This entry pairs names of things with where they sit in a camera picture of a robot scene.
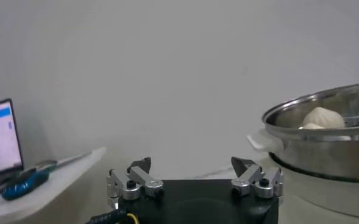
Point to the blue computer mouse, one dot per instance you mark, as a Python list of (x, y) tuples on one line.
[(23, 186)]

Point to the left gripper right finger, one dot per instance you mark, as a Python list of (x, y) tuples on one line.
[(255, 179)]

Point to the white side table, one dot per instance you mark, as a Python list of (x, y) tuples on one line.
[(60, 185)]

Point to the white steamed baozi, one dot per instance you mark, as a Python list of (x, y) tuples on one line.
[(311, 126), (324, 117)]

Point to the stainless steel steamer basket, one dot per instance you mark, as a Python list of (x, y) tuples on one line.
[(319, 158)]

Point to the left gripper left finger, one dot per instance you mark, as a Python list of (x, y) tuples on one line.
[(139, 179)]

